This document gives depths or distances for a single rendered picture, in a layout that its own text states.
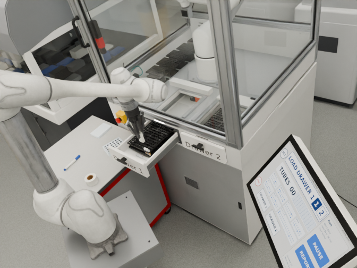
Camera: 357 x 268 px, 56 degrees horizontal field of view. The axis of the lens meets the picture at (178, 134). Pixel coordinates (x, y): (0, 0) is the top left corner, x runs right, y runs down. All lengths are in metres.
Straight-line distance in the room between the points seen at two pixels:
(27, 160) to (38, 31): 1.08
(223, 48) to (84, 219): 0.89
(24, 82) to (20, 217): 2.19
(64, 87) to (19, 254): 1.93
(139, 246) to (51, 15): 1.53
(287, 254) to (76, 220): 0.83
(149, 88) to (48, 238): 1.83
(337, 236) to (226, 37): 0.79
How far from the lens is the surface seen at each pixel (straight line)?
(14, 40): 2.29
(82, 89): 1.39
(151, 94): 1.50
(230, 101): 1.53
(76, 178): 2.13
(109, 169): 2.08
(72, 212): 1.48
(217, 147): 1.77
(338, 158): 3.02
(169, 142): 1.93
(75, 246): 1.71
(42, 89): 1.26
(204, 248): 2.50
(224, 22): 1.34
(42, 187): 1.56
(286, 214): 1.33
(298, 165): 1.33
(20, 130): 1.42
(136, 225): 1.63
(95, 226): 1.50
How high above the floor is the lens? 2.14
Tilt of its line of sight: 40 degrees down
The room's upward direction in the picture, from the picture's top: 14 degrees counter-clockwise
